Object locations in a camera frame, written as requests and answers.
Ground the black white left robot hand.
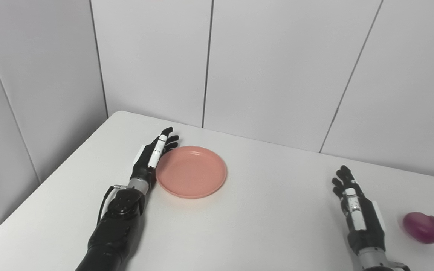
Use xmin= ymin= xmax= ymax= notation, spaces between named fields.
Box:
xmin=130 ymin=126 xmax=180 ymax=187

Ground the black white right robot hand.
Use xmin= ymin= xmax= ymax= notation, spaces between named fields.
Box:
xmin=332 ymin=165 xmax=387 ymax=256

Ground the pink round plate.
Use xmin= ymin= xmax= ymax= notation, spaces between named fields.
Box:
xmin=155 ymin=146 xmax=228 ymax=199

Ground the purple red onion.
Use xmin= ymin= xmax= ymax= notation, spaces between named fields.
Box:
xmin=402 ymin=212 xmax=434 ymax=244

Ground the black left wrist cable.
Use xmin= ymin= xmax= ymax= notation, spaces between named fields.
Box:
xmin=96 ymin=184 xmax=127 ymax=224

